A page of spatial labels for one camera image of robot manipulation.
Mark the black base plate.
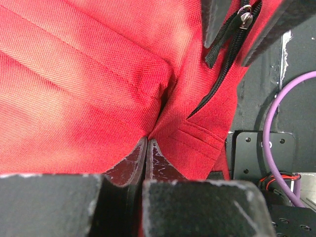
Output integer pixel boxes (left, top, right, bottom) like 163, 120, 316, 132
207, 17, 316, 237

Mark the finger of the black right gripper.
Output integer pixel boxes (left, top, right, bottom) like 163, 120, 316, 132
201, 0, 234, 48
239, 0, 316, 67

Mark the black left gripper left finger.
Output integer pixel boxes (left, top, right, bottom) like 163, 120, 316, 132
0, 138, 147, 237

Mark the red backpack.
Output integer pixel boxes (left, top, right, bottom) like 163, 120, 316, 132
0, 0, 283, 237

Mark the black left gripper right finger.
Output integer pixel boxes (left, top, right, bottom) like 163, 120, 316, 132
142, 140, 276, 237

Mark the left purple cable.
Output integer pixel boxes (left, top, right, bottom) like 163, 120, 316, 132
262, 70, 316, 208

